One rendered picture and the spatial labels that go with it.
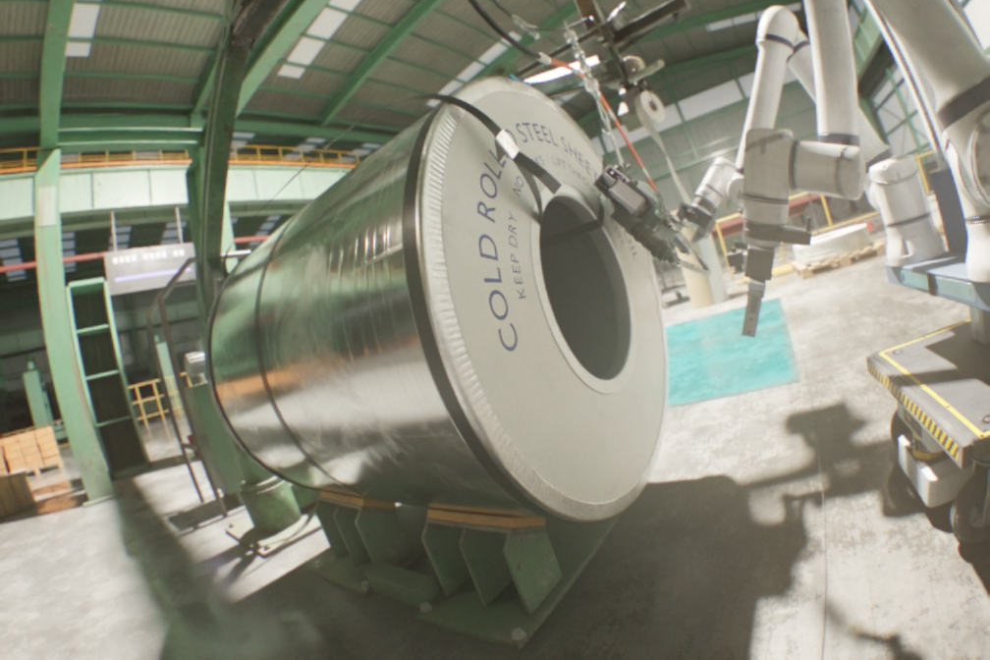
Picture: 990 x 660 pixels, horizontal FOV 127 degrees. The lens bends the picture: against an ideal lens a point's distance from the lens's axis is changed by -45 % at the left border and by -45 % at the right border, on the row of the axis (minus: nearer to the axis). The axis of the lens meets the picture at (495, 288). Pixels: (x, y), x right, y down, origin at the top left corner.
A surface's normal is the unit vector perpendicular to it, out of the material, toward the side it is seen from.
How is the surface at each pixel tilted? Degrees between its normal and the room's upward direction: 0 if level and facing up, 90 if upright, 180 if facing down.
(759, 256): 97
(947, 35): 89
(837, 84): 94
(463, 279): 90
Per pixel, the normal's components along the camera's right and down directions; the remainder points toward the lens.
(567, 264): -0.45, 0.44
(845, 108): -0.42, 0.25
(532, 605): 0.77, -0.25
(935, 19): -0.74, 0.19
